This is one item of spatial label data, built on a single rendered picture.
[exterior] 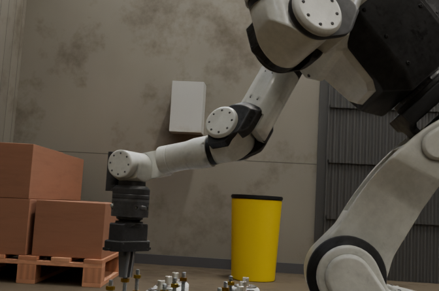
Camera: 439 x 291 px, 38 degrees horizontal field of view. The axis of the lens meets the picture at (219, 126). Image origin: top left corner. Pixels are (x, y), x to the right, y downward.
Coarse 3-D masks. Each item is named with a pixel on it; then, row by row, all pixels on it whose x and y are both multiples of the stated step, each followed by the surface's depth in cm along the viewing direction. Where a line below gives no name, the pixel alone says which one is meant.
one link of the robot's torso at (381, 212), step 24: (408, 144) 115; (432, 144) 113; (384, 168) 116; (408, 168) 114; (432, 168) 114; (360, 192) 117; (384, 192) 117; (408, 192) 115; (432, 192) 114; (360, 216) 116; (384, 216) 116; (408, 216) 116; (336, 240) 115; (360, 240) 115; (384, 240) 116; (312, 264) 114; (384, 264) 114; (312, 288) 114
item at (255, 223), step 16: (240, 208) 442; (256, 208) 438; (272, 208) 441; (240, 224) 441; (256, 224) 437; (272, 224) 441; (240, 240) 440; (256, 240) 436; (272, 240) 441; (240, 256) 439; (256, 256) 436; (272, 256) 441; (240, 272) 438; (256, 272) 435; (272, 272) 442
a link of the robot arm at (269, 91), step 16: (256, 80) 143; (272, 80) 141; (288, 80) 142; (256, 96) 140; (272, 96) 140; (288, 96) 143; (224, 112) 139; (240, 112) 138; (256, 112) 137; (272, 112) 140; (208, 128) 138; (224, 128) 137; (240, 128) 136; (256, 128) 138; (272, 128) 144; (256, 144) 145; (240, 160) 146
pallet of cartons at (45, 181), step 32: (0, 160) 376; (32, 160) 375; (64, 160) 448; (0, 192) 373; (32, 192) 378; (64, 192) 453; (0, 224) 371; (32, 224) 378; (64, 224) 373; (96, 224) 373; (0, 256) 366; (32, 256) 366; (64, 256) 370; (96, 256) 370
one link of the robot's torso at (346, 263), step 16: (336, 256) 112; (352, 256) 111; (368, 256) 111; (320, 272) 112; (336, 272) 111; (352, 272) 110; (368, 272) 110; (320, 288) 112; (336, 288) 110; (352, 288) 110; (368, 288) 110; (384, 288) 110; (400, 288) 120
